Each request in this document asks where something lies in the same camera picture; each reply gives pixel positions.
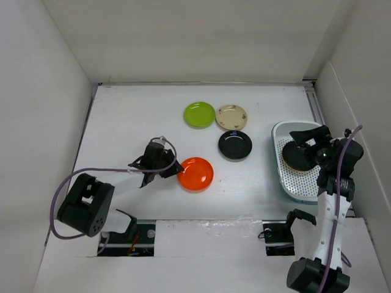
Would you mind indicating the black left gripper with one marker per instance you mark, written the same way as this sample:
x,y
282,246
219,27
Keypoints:
x,y
173,170

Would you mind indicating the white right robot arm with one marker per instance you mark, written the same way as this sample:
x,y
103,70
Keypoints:
x,y
322,270

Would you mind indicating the black plate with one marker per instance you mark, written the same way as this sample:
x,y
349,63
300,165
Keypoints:
x,y
292,152
235,145

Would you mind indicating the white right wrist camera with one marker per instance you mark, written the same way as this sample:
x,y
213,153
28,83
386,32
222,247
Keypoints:
x,y
350,134

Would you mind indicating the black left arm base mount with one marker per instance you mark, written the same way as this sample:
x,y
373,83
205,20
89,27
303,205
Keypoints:
x,y
142,244

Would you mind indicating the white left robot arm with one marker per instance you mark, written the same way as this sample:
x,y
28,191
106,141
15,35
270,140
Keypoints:
x,y
83,202

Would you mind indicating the cream plate with small motifs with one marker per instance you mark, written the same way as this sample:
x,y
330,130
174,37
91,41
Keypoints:
x,y
231,117

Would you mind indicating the orange plate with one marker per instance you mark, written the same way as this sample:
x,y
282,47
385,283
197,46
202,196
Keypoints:
x,y
197,174
299,165

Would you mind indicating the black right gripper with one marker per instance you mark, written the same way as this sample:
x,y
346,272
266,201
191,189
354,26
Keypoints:
x,y
320,135

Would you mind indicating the lime green plate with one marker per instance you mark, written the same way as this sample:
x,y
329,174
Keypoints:
x,y
199,114

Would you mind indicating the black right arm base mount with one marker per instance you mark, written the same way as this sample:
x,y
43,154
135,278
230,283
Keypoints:
x,y
278,239

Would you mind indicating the white perforated plastic bin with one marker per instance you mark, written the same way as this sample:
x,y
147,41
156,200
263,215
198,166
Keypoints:
x,y
300,187

